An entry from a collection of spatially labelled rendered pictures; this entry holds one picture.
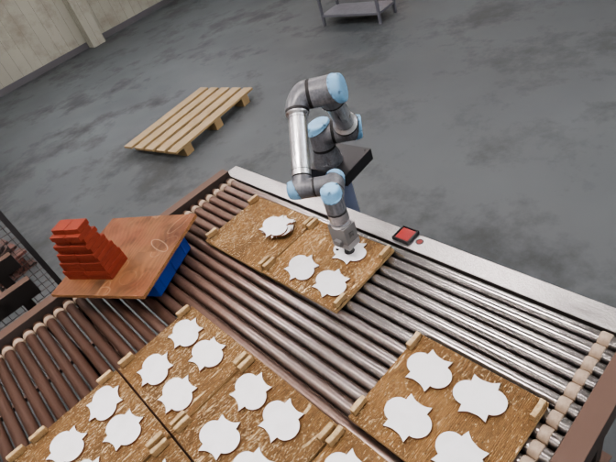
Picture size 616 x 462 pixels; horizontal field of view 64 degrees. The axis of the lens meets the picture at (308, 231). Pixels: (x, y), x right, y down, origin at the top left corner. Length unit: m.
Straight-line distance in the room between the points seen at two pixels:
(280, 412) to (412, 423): 0.39
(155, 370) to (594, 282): 2.25
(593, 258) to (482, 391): 1.79
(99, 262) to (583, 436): 1.77
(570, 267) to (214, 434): 2.17
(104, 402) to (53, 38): 10.28
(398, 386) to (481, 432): 0.26
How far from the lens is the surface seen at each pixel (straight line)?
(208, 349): 1.83
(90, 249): 2.16
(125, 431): 1.81
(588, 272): 3.07
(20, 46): 11.50
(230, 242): 2.23
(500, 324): 1.65
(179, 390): 1.78
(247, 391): 1.65
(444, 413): 1.47
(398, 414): 1.47
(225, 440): 1.60
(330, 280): 1.84
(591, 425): 1.46
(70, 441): 1.92
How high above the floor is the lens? 2.23
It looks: 38 degrees down
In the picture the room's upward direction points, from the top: 21 degrees counter-clockwise
